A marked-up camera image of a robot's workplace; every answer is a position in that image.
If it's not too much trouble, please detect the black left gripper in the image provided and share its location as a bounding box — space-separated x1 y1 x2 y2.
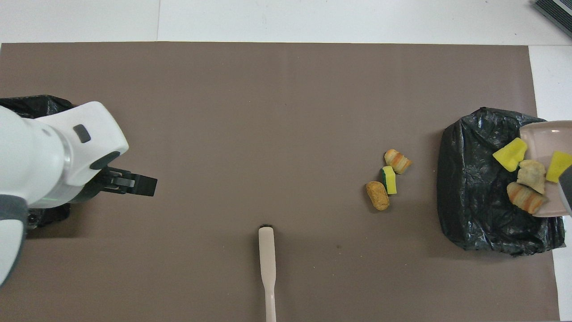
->
71 166 158 203

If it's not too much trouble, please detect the beige hand brush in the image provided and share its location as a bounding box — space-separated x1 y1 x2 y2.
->
258 225 277 322

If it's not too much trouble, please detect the notched yellow sponge piece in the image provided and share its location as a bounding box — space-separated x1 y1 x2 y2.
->
492 137 528 173

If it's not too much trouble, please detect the orange striped bread piece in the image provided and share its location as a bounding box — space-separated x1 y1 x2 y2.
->
507 182 548 214

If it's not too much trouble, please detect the beige sponge chunk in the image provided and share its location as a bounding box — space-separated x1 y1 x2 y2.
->
517 160 547 194

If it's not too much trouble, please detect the beige plastic dustpan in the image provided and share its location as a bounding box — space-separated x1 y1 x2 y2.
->
518 121 572 218

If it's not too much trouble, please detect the yellow sponge wedge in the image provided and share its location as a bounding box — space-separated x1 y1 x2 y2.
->
546 151 572 183

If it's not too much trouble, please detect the black bag lined pink bin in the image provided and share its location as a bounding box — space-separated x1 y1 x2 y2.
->
0 95 79 229

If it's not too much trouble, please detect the brown table mat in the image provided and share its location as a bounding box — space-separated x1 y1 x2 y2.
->
0 42 560 322

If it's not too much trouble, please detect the brown bread roll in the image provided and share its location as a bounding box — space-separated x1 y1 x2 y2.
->
366 181 390 211

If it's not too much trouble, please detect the yellow green sponge block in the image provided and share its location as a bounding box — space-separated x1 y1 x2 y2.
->
381 166 397 195

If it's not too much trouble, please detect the orange striped croissant piece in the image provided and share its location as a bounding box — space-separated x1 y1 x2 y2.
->
384 149 412 174

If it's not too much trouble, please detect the dark grey ribbed object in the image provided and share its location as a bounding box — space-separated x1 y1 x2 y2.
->
533 0 572 38

